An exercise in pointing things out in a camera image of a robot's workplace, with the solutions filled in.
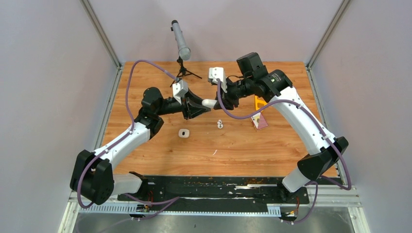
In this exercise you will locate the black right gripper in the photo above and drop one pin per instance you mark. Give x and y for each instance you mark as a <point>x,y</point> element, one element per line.
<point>227,101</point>

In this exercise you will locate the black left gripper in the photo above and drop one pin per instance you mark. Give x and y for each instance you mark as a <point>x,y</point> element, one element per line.
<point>192,107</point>

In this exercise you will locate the white oval earbud case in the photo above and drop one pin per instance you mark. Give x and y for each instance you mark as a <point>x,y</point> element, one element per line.
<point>209,103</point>

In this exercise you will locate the white gold-trimmed earbud case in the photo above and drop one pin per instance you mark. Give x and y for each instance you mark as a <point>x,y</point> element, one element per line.
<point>184,133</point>

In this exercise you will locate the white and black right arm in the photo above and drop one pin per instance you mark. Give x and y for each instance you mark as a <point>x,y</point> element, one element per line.
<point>323,147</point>

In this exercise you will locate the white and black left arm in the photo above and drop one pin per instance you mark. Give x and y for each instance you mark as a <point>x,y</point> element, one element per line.
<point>93,176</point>

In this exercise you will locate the black microphone tripod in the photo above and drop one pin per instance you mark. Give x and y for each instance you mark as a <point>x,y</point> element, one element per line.
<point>183,71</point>

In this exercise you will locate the grey microphone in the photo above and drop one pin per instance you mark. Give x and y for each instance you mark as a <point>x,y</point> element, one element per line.
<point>183,49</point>

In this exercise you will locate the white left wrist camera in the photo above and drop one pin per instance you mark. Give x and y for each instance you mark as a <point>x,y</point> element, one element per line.
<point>179,89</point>

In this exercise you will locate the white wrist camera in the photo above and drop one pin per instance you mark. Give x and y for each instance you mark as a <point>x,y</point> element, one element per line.
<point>179,89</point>
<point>217,74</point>

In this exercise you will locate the yellow triangular plastic frame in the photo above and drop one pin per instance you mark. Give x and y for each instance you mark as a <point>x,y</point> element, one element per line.
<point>259,103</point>

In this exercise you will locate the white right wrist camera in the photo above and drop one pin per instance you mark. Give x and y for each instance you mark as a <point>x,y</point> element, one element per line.
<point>217,74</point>

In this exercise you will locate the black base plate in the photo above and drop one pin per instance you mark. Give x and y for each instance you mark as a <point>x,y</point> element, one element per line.
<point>218,193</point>

